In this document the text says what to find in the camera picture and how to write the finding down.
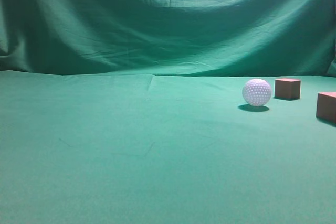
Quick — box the white dimpled golf ball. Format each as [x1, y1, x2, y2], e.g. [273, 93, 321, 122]
[242, 79, 272, 107]

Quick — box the red-brown cube block at edge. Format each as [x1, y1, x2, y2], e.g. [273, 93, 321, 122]
[316, 92, 336, 124]

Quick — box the green cloth backdrop and cover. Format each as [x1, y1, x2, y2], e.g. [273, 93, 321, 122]
[1, 0, 335, 223]

